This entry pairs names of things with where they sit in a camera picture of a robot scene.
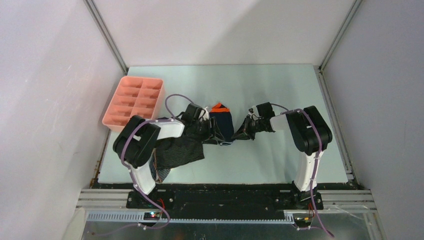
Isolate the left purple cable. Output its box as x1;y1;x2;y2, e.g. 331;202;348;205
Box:
119;93;196;231

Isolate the dark striped underwear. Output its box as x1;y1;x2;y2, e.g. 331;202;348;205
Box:
149;133;205;184

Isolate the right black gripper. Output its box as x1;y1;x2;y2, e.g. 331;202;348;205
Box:
231;115;265;141

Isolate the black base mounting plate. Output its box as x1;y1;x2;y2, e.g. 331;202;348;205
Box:
78;182;360;223

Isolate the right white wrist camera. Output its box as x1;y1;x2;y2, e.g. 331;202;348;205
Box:
248;105;260;119

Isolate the grey slotted cable duct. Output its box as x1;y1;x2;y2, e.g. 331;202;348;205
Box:
86;211;295;225

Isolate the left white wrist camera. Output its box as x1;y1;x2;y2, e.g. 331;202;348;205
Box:
199;106;210;122

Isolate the navy orange underwear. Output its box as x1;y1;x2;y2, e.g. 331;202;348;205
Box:
209;102;235;146

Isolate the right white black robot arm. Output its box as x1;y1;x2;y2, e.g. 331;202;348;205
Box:
232;102;333;209

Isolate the left aluminium corner post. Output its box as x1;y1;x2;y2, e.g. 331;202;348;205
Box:
83;0;129;76

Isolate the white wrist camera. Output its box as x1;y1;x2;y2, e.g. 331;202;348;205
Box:
199;106;210;122
248;105;260;119

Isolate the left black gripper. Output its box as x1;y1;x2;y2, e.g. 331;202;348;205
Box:
191;116;225;145

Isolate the pink divided storage tray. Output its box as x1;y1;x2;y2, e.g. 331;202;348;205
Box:
102;76;165;132

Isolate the aluminium corner post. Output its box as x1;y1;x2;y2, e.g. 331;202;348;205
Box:
83;0;129;76
318;0;363;74

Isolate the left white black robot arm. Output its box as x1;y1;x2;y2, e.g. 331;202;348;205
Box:
112;103;235;208

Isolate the right aluminium corner post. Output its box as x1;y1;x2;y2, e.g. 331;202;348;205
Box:
318;0;363;74

